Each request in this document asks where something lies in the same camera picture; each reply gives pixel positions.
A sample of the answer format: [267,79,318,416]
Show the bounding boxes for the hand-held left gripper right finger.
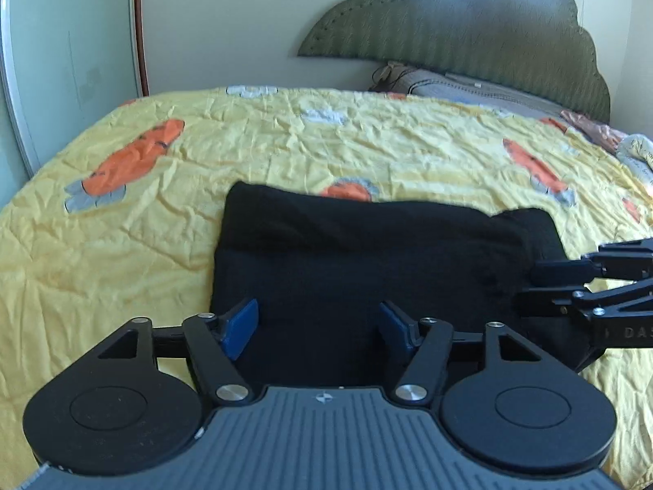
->
[378,300,561,408]

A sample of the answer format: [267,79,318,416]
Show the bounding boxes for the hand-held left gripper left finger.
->
[76,298,260,408]

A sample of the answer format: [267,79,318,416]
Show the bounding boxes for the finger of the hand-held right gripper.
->
[513,280,653,324]
[531,237,653,287]

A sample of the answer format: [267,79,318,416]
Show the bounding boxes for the black pants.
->
[209,180,608,389]

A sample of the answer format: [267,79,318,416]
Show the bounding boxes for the yellow flower print blanket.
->
[0,84,653,490]

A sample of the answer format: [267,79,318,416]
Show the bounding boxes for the white printed cloth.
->
[615,133,653,185]

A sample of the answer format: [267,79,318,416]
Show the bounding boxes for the pink pillow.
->
[558,108,631,156]

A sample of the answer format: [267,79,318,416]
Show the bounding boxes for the grey denim pillow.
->
[408,72,577,120]

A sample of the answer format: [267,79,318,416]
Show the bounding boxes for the brown cloth item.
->
[370,61,411,94]

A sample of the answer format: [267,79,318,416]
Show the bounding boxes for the green scalloped headboard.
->
[297,0,611,124]

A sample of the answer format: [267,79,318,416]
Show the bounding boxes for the wardrobe door with brown edge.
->
[2,0,150,177]

